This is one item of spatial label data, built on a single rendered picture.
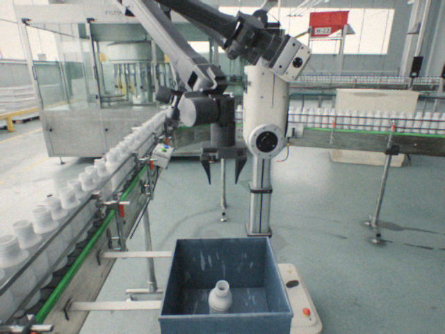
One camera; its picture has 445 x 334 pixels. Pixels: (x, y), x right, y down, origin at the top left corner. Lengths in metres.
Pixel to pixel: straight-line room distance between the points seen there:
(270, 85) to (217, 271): 0.74
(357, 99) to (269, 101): 3.77
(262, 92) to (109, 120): 3.72
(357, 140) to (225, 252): 1.89
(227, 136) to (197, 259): 0.52
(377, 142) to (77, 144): 4.21
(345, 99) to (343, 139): 2.29
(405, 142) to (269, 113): 1.72
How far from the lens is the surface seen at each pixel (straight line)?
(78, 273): 0.86
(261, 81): 1.14
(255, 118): 1.17
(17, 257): 0.70
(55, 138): 5.09
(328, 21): 7.60
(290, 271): 1.91
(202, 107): 0.55
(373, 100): 4.90
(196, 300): 1.04
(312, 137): 2.57
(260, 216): 1.39
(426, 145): 2.76
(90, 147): 4.88
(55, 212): 0.83
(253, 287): 1.08
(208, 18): 0.95
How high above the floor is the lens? 1.48
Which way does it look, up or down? 20 degrees down
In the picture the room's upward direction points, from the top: straight up
